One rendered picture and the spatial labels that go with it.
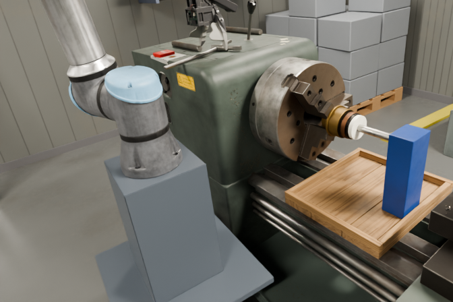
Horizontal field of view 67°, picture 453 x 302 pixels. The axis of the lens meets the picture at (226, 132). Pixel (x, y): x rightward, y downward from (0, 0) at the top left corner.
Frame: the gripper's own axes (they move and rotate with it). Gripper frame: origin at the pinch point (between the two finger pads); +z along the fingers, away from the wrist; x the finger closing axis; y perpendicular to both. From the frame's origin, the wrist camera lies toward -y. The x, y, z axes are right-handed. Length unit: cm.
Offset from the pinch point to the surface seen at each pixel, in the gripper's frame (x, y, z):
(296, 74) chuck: 31.7, -5.3, 5.3
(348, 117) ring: 45.5, -10.0, 16.4
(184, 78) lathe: 1.6, 14.1, 6.4
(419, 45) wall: -82, -310, 72
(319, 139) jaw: 37.9, -7.6, 24.5
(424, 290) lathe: 79, 12, 35
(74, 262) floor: -94, 61, 127
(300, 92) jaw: 35.1, -3.2, 9.2
